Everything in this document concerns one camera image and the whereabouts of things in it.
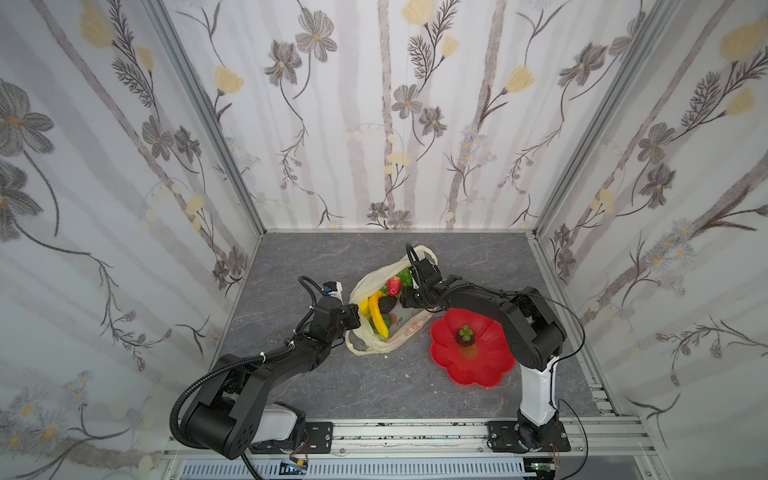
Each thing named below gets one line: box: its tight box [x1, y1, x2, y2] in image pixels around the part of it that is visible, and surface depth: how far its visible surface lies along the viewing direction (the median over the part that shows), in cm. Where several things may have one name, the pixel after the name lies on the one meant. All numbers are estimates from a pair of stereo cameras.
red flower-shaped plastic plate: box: [430, 308, 516, 389], surface depth 90 cm
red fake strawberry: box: [388, 276, 401, 297], surface depth 98 cm
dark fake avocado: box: [378, 296, 398, 314], surface depth 97 cm
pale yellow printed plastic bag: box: [351, 245, 438, 305], surface depth 94 cm
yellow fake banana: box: [368, 290, 389, 338], surface depth 92 cm
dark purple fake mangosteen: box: [456, 324, 475, 347], surface depth 89 cm
